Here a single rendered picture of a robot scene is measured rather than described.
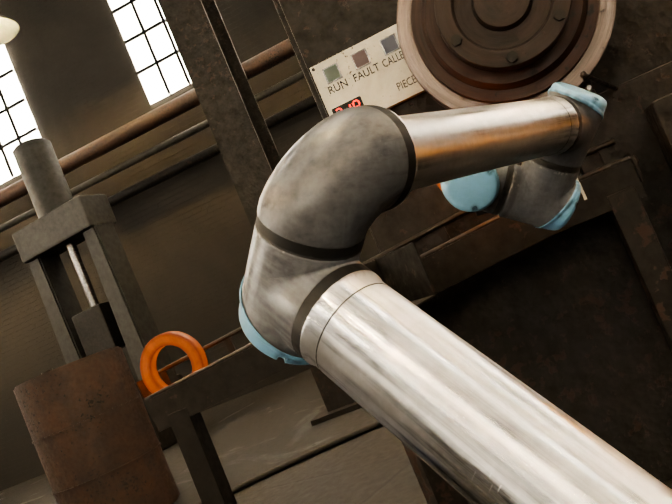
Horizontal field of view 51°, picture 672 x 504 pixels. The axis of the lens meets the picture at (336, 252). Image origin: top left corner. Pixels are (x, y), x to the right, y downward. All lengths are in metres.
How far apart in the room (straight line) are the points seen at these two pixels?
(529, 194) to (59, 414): 3.05
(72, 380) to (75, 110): 5.97
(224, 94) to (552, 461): 4.13
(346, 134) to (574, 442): 0.35
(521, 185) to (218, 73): 3.59
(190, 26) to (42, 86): 5.15
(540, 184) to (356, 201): 0.54
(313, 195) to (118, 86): 8.49
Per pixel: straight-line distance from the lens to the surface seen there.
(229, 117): 4.55
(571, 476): 0.59
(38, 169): 7.20
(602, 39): 1.68
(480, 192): 1.17
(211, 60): 4.66
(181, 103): 7.88
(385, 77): 1.82
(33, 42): 9.90
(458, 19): 1.61
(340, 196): 0.68
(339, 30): 1.89
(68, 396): 3.84
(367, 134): 0.71
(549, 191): 1.18
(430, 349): 0.64
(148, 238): 8.82
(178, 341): 1.87
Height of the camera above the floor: 0.69
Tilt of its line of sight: 3 degrees up
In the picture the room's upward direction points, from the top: 23 degrees counter-clockwise
